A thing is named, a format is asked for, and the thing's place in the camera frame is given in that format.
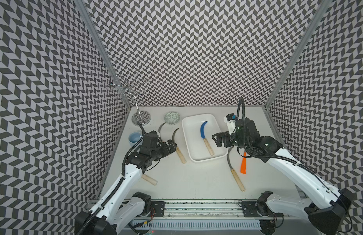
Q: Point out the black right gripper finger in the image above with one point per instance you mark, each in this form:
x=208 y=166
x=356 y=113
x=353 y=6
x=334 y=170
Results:
x=217 y=136
x=218 y=143

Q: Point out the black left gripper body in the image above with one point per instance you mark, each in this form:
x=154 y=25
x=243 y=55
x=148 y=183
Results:
x=165 y=151

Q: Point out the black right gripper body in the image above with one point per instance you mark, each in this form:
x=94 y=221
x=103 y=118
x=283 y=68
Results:
x=229 y=137

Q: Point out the blue blade wooden handle sickle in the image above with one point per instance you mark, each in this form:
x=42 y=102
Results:
x=209 y=148

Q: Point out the white plastic storage box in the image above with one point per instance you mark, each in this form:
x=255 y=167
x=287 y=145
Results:
x=196 y=147

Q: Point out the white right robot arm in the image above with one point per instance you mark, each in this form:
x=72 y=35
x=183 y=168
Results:
x=325 y=207

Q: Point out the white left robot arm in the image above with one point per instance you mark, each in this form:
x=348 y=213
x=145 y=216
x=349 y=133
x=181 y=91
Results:
x=110 y=215

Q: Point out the green patterned ceramic bowl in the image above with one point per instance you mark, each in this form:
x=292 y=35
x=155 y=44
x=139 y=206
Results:
x=172 y=118

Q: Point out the light blue plastic cup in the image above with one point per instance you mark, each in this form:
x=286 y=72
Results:
x=134 y=138

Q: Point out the chrome mug tree stand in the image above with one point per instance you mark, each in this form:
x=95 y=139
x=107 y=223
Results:
x=130 y=92

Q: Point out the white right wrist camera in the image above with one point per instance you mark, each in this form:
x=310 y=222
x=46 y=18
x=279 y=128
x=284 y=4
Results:
x=230 y=121

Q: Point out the orange handle small sickle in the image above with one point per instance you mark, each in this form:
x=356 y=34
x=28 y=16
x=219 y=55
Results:
x=243 y=168

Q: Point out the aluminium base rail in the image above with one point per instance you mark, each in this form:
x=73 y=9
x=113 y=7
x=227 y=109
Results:
x=205 y=208

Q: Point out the aluminium right corner post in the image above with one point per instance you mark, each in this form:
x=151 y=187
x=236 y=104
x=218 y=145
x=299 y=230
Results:
x=316 y=19

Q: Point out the aluminium corner post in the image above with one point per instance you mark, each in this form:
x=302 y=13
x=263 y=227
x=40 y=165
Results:
x=85 y=16
x=316 y=19

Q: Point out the aluminium left corner post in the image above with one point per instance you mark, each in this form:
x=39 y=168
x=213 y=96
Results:
x=85 y=16

